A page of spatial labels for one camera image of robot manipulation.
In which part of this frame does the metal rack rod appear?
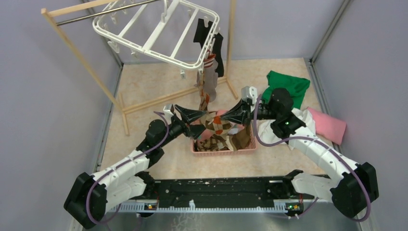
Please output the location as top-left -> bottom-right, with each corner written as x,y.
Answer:
56,0 -> 159,26

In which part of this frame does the black sock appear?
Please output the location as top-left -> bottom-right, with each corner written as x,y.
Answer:
213,33 -> 224,77
193,18 -> 213,48

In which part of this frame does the argyle patterned sock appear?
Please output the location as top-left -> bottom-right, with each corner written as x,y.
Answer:
196,69 -> 210,111
197,112 -> 234,152

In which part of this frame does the pink plastic basket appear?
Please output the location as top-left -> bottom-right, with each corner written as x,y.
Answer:
191,110 -> 256,156

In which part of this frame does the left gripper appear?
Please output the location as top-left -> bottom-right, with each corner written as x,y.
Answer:
158,104 -> 208,148

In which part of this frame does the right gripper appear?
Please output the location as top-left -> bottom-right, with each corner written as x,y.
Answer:
220,99 -> 278,128

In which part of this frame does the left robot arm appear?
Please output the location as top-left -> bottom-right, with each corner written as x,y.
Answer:
64,104 -> 206,229

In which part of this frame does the wooden drying rack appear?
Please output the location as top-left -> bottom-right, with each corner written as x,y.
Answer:
41,0 -> 239,136

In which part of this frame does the brown striped sock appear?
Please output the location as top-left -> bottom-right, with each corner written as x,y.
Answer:
194,127 -> 251,152

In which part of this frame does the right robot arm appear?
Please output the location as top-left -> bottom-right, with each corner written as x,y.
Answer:
221,87 -> 379,222

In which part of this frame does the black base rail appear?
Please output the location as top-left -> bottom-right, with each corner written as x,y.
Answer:
144,176 -> 314,210

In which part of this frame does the pink patterned sock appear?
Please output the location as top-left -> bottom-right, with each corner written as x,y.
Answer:
197,110 -> 245,141

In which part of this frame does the white clip hanger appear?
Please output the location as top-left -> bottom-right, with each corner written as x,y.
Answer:
92,0 -> 220,77

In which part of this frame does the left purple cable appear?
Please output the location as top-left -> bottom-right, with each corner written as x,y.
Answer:
85,111 -> 169,225

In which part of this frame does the white cloth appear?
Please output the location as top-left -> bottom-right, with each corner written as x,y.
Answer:
257,108 -> 317,144

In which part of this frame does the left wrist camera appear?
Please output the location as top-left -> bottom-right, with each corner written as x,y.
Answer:
163,103 -> 175,117

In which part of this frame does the pink cloth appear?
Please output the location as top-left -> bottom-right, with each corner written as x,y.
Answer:
307,107 -> 346,145

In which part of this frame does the green cloth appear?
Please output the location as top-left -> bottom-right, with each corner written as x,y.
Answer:
262,70 -> 310,109

